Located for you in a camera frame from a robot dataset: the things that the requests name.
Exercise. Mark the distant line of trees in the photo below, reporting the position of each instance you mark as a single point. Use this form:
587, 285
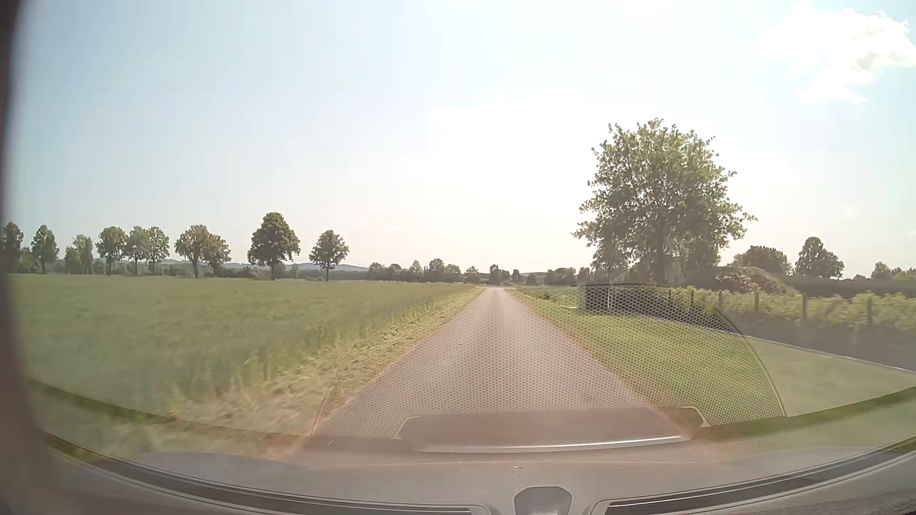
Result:
458, 273

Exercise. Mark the grey asphalt road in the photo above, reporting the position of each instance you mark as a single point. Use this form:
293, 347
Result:
494, 357

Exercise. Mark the dry grass verge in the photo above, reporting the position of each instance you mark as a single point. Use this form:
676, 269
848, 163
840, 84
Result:
343, 372

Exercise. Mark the large leafy tree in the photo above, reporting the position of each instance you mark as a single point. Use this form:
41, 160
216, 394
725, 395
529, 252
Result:
658, 200

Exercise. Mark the mown green grass verge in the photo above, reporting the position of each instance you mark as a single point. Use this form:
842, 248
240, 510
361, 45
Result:
644, 357

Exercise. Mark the car's own bonnet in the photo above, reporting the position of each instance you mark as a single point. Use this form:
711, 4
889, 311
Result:
458, 479

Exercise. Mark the row of trees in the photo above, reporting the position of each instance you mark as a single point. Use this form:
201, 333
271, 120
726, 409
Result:
193, 247

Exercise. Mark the green crop field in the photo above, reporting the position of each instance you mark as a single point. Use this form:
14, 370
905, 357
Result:
179, 322

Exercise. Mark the round-crowned tree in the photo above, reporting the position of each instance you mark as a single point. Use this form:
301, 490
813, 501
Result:
763, 260
818, 261

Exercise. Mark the overgrown green field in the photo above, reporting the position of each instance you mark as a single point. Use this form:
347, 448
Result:
823, 309

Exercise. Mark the dark green hedge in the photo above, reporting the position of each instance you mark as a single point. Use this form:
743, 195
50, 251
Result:
851, 287

